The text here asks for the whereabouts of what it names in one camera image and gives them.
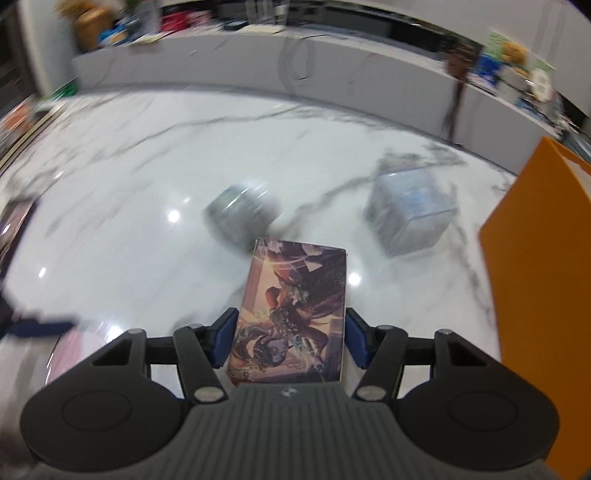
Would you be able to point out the clear plastic box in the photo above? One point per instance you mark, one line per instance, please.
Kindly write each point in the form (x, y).
(411, 207)

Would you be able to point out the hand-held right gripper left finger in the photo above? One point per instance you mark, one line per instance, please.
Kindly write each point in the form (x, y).
(225, 337)

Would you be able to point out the pale pink object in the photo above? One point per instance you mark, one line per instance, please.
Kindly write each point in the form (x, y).
(67, 353)

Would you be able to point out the orange plush toy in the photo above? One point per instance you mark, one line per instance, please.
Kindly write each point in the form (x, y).
(515, 51)

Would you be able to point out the blue box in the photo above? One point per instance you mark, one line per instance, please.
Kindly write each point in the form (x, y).
(488, 69)

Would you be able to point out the green patterned gift bag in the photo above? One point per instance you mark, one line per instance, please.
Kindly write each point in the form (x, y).
(531, 78)

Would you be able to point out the white television cabinet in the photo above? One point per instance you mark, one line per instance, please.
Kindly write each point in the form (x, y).
(323, 69)

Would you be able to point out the brown hanging bag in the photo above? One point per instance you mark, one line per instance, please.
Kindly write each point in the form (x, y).
(458, 69)

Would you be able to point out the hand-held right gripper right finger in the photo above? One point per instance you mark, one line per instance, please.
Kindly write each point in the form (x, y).
(358, 337)

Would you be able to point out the orange-rimmed white storage box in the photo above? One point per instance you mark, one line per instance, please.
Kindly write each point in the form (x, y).
(545, 277)

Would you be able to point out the round metal tin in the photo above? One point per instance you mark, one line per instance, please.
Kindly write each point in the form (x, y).
(242, 216)

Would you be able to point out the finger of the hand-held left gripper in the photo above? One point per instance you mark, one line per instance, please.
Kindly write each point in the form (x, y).
(37, 326)

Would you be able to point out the printed card box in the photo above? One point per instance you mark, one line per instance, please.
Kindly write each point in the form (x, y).
(291, 309)

